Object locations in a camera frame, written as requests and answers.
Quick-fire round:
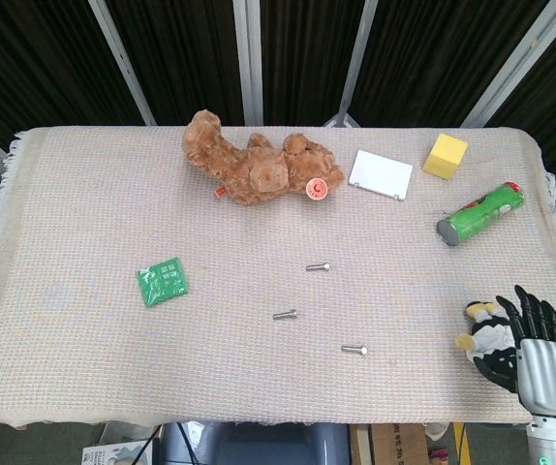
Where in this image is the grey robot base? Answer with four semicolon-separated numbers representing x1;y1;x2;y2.
159;420;352;465

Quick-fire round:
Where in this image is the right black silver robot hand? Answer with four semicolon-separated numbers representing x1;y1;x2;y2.
474;284;556;417

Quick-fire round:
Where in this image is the round red hang tag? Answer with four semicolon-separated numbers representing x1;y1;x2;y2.
305;177;328;202

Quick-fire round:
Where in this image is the green chips can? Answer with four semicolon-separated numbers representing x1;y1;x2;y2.
435;181;526;248

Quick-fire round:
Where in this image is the beige woven tablecloth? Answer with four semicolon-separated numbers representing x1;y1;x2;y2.
0;125;556;432

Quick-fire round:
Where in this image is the black curtain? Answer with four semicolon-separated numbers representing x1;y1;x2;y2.
0;0;556;204

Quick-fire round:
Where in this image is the printed white booklet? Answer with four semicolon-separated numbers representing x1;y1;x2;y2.
81;438;156;465

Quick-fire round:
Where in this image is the green foil sachet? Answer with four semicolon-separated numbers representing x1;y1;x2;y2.
136;257;190;309

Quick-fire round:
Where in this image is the brown cardboard box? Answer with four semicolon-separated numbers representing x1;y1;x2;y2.
350;423;429;465

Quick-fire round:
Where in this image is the black floor cable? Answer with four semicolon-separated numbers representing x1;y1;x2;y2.
135;425;163;465

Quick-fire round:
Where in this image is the white flat plastic case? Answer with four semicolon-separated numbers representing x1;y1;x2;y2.
348;149;414;202

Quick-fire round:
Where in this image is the black white plush doll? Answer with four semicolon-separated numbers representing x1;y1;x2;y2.
454;299;519;375

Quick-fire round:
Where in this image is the brown teddy bear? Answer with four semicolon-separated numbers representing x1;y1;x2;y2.
182;109;348;207

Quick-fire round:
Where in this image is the yellow foam cube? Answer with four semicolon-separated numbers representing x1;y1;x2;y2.
421;133;470;181

